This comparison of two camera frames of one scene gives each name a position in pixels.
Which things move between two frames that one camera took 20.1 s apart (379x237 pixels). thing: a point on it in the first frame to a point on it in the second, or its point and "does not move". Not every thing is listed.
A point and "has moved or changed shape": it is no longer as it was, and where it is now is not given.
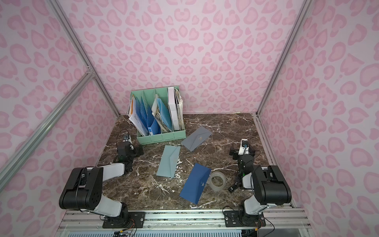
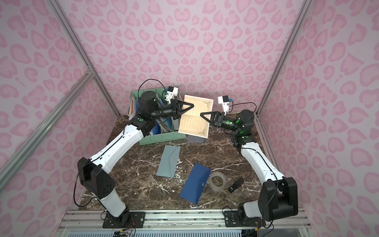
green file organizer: x=157 y=115 does not move
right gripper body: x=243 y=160 to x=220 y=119
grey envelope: x=197 y=138 has moved or changed shape
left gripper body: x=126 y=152 to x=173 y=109
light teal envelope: x=169 y=161 does not move
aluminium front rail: x=285 y=220 does not move
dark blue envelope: x=196 y=183 does not move
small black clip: x=236 y=185 does not move
